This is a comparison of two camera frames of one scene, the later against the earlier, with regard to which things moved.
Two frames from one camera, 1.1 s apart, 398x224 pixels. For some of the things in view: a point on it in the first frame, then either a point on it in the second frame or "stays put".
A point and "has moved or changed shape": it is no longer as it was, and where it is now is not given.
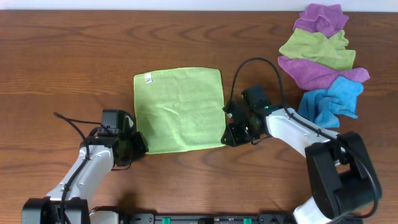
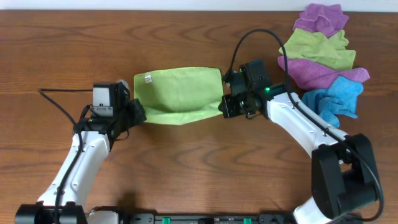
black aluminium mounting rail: x=219 y=218 stays put
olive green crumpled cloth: x=316 y=46 stays put
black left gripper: x=138 y=144 → x=135 y=111
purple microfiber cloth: x=305 y=74 stays put
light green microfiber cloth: x=180 y=109 has moved or changed shape
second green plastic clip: x=247 y=220 stays put
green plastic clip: x=166 y=220 stays put
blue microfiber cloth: x=323 y=107 stays put
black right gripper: x=233 y=134 → x=229 y=106
